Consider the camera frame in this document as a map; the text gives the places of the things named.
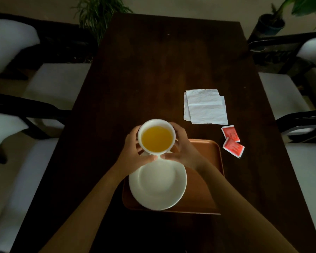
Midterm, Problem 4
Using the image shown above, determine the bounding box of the potted plant in dark pot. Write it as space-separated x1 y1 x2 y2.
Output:
255 0 316 37

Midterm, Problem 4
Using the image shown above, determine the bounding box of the white saucer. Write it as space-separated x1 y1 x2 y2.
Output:
128 151 188 211

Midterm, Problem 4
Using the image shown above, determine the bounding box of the white paper napkin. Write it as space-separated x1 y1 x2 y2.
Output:
185 89 229 125
184 92 192 122

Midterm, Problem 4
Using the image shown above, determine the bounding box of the person's left hand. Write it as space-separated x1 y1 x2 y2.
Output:
116 125 158 180

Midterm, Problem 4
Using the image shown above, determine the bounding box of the orange-brown tray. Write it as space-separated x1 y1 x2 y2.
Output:
122 139 225 215

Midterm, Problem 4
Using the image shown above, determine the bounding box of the white cushioned black frame chair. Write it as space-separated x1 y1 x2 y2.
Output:
0 18 93 129
285 143 316 253
0 112 60 253
249 31 316 144

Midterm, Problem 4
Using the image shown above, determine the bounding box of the white cup with yellow juice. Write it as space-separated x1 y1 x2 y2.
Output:
137 118 176 156

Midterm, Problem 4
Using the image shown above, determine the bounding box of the person's right forearm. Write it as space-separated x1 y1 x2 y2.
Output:
197 162 298 253

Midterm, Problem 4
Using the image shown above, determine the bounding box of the green leafy plant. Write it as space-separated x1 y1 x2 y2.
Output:
72 0 133 45

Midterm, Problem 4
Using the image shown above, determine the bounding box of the red sachet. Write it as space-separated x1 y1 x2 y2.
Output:
222 137 246 159
221 125 241 143

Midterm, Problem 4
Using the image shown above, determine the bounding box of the person's left forearm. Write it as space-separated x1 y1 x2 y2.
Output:
39 166 130 253

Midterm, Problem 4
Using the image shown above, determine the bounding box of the person's right hand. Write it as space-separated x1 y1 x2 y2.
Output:
160 122 210 173

